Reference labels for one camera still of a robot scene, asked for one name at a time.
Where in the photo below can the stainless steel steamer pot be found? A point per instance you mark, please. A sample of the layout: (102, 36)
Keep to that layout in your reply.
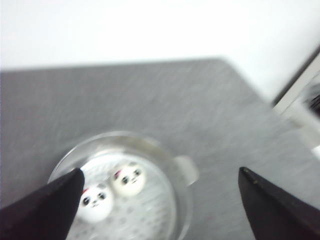
(163, 210)

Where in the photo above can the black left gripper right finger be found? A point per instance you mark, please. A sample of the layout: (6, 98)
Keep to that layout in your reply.
(273, 213)

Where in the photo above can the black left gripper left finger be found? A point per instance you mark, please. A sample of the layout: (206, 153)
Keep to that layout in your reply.
(45, 214)

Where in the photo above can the panda bun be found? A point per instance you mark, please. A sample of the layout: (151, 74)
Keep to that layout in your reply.
(128, 179)
(96, 203)

